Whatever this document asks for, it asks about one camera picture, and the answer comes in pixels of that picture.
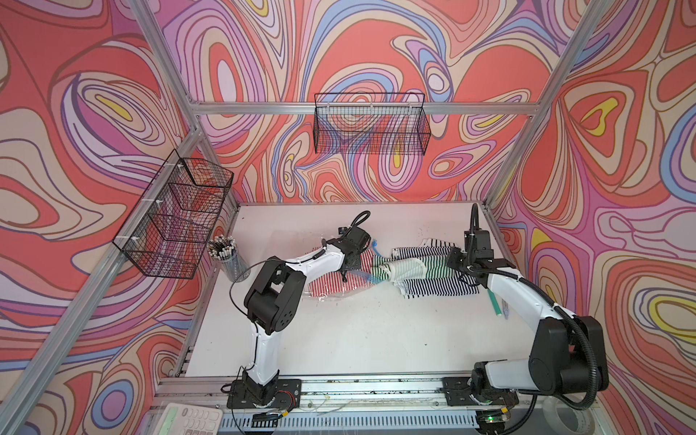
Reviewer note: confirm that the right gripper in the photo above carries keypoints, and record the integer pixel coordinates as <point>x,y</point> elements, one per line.
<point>455,252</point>

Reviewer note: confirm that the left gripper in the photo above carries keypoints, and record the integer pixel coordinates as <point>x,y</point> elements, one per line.
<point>357,257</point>

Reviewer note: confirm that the blue white striped shirt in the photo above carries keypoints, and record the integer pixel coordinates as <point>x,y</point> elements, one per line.
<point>442,287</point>

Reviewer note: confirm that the black white striped tank top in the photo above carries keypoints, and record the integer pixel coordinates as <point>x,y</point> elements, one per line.
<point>437,243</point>

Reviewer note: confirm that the clear vacuum bag blue zipper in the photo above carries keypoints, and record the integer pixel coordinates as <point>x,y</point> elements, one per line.
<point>342,277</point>

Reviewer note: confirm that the green white striped shirt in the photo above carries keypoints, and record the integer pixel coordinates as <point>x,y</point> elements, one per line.
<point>415,268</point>

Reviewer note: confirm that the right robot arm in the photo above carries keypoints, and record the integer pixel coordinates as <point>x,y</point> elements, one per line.
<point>567,358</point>

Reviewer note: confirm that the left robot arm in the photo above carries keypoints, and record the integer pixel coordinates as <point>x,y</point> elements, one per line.
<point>270,306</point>

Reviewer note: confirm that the green marker pen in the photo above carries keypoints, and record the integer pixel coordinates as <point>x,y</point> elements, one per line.
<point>494,303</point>

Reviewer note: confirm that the cup of pens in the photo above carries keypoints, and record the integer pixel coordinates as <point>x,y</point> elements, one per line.
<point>233,265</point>

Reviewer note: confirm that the clear tape roll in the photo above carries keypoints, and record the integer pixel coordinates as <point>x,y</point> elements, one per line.
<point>564,420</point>

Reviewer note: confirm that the white keypad device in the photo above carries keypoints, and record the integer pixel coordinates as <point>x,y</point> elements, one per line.
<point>184,419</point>

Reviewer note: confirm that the black wire basket back wall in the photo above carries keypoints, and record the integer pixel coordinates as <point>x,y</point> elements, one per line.
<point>371,123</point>

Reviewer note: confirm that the black wire basket wall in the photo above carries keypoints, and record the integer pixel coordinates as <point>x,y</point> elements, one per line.
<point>371,123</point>
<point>181,208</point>

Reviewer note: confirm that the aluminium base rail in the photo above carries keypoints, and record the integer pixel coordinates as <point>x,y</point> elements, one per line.
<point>350,404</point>

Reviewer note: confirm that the black wire basket left wall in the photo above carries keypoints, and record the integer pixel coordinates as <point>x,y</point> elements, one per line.
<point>181,208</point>

